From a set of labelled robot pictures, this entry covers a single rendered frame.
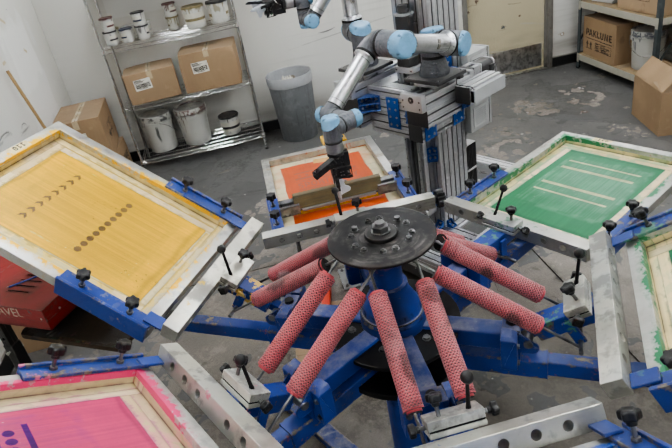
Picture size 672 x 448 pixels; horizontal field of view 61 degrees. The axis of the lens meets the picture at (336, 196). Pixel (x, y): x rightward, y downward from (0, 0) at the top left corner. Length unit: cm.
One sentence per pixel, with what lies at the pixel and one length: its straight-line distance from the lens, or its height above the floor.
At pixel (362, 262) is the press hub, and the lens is 146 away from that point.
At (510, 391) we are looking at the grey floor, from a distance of 290.
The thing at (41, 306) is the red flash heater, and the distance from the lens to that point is 215.
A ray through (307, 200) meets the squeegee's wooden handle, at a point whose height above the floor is 103.
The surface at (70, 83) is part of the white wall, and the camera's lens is 618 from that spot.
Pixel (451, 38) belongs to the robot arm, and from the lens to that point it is 275.
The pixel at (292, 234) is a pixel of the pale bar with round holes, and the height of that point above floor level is 103.
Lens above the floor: 215
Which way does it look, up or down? 28 degrees down
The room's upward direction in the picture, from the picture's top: 11 degrees counter-clockwise
